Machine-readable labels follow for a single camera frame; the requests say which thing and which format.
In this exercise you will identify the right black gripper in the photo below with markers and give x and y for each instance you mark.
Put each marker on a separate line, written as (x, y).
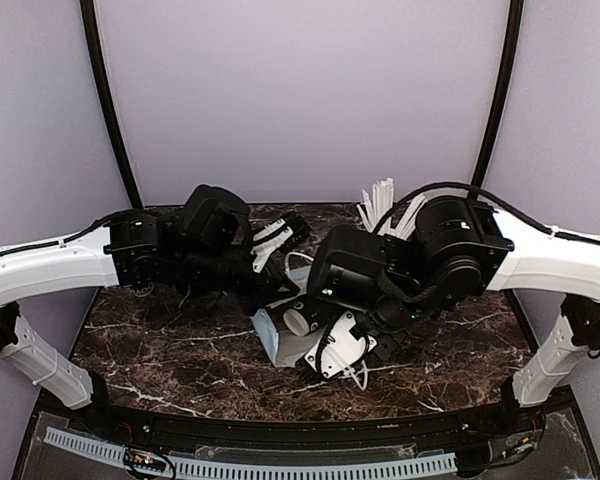
(387, 353)

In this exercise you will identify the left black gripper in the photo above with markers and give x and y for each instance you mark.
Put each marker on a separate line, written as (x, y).
(270, 289)

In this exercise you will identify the white cup holding straws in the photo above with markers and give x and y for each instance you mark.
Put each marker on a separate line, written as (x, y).
(304, 316)

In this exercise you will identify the white paper bag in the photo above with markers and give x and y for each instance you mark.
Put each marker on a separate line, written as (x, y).
(283, 348)

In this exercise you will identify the stack of paper cups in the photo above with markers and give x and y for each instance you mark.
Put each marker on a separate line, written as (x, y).
(143, 291)

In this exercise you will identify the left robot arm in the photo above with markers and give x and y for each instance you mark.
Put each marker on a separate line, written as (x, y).
(209, 244)

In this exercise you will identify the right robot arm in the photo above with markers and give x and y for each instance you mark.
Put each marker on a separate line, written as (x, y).
(464, 242)

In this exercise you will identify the green circuit board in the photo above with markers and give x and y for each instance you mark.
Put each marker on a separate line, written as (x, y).
(143, 461)

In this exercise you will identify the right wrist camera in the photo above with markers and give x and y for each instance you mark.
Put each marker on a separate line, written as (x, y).
(343, 347)

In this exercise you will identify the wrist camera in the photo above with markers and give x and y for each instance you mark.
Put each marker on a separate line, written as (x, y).
(343, 347)
(282, 235)

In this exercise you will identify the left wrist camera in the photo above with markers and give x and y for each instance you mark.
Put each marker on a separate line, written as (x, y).
(282, 235)

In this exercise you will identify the black front table rail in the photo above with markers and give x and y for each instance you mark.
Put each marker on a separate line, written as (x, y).
(463, 429)

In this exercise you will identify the white slotted cable duct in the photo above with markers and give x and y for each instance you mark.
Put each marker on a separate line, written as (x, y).
(218, 463)

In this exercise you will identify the left black frame post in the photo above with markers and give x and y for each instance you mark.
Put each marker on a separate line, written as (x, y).
(108, 109)

